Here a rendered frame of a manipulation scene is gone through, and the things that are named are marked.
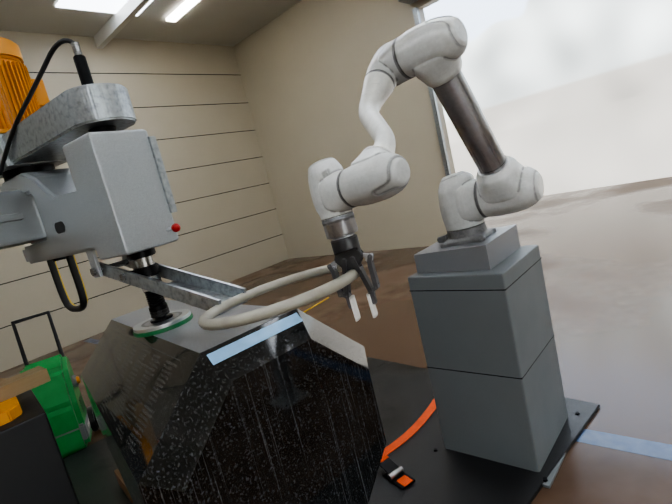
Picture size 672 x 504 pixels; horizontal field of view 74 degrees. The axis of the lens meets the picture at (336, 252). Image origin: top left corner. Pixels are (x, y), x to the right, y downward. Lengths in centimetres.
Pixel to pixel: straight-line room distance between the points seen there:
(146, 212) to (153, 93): 618
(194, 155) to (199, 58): 169
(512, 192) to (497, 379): 70
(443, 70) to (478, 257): 68
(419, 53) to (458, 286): 83
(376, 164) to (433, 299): 88
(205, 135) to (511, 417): 698
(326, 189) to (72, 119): 95
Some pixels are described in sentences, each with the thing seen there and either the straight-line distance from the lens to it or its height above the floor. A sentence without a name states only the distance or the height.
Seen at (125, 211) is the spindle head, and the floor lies 132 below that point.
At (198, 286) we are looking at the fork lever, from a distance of 168.
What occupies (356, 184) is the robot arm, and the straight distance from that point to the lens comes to 108.
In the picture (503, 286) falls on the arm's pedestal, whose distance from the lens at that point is 168.
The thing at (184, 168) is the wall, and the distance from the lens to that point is 771.
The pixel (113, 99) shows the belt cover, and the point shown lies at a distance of 175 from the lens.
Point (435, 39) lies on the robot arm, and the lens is 145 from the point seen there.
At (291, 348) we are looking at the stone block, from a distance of 141.
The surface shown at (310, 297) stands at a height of 99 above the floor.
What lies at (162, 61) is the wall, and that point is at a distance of 813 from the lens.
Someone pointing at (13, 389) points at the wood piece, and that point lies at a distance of 201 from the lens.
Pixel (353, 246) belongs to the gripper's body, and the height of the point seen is 107.
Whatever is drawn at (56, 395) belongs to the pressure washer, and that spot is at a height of 38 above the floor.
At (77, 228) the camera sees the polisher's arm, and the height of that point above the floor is 130.
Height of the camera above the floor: 125
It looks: 9 degrees down
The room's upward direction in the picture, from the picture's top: 14 degrees counter-clockwise
